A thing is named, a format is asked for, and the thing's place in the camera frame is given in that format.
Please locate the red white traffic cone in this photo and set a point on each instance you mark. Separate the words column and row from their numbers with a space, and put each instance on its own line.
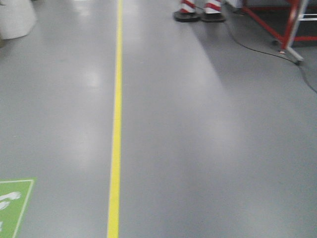
column 187, row 12

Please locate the white rounded object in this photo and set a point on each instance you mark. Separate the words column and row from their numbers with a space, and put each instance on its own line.
column 17, row 18

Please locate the red conveyor frame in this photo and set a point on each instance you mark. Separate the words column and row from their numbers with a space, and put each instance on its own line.
column 289, row 22

